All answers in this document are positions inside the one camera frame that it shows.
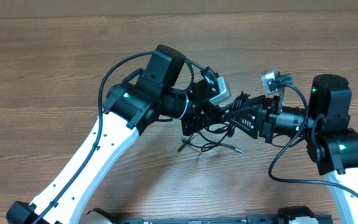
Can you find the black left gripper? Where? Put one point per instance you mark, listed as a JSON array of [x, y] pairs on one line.
[[202, 117]]

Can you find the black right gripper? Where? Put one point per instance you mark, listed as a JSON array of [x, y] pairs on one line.
[[260, 121]]

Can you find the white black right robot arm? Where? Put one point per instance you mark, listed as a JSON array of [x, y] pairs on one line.
[[322, 121]]

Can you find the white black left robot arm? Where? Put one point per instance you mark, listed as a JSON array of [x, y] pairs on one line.
[[124, 113]]

